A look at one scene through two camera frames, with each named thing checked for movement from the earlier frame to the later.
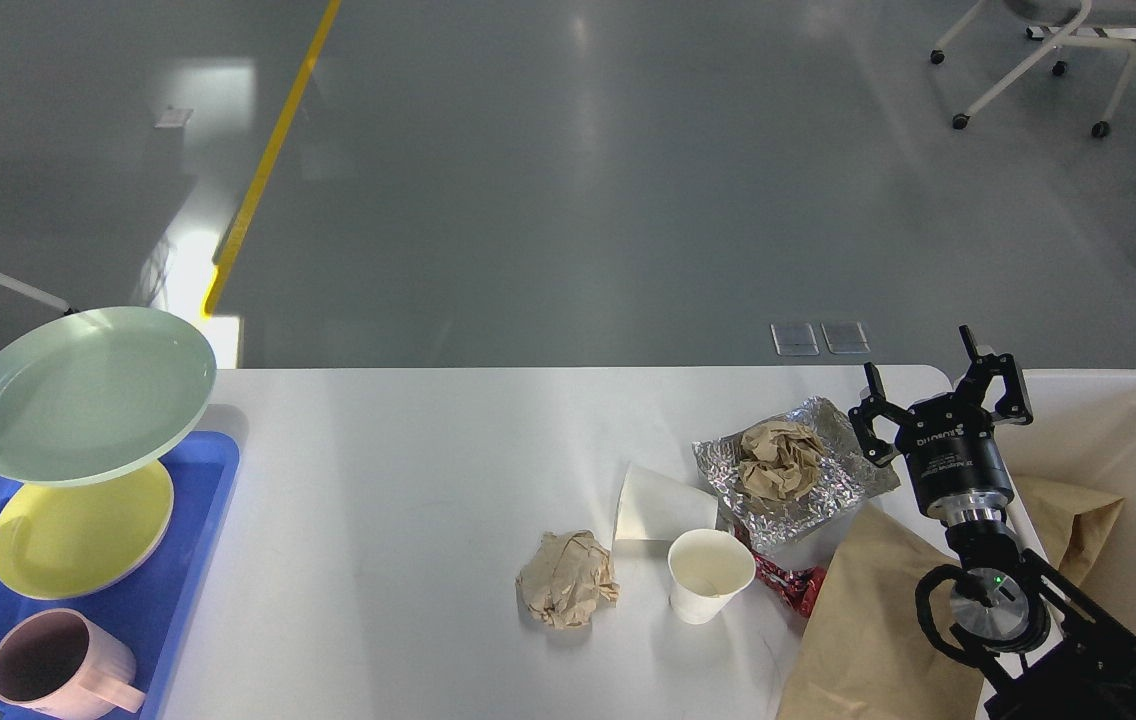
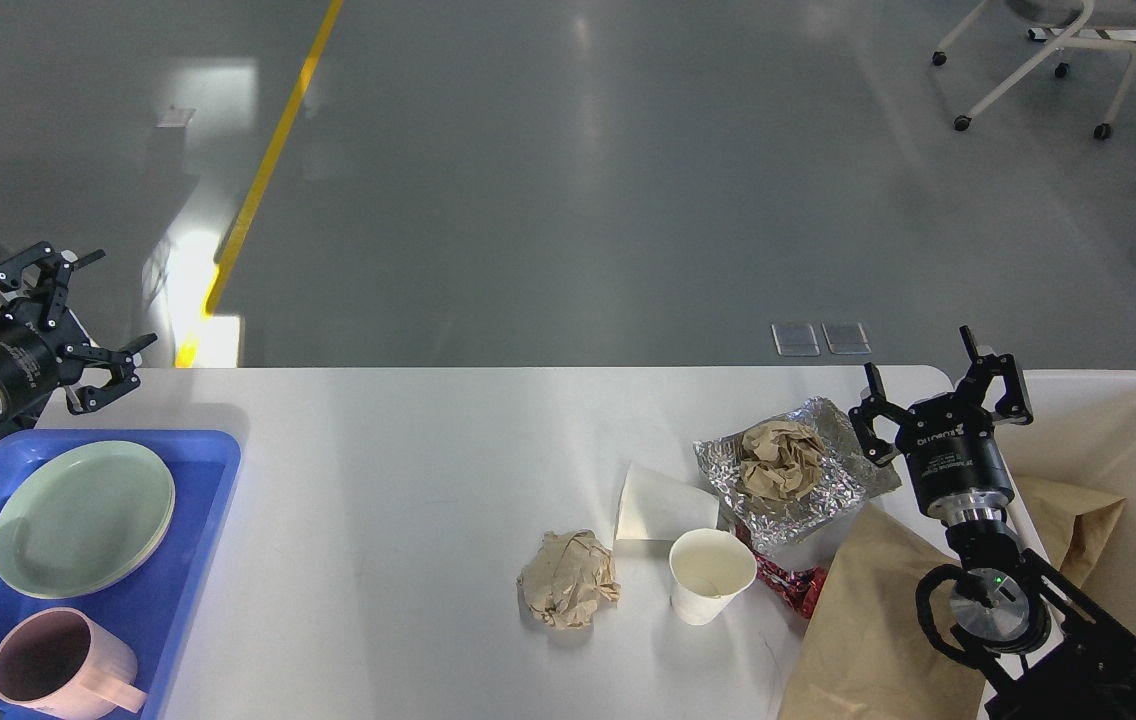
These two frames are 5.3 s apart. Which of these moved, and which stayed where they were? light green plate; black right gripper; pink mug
Moved: light green plate
Stayed: pink mug; black right gripper
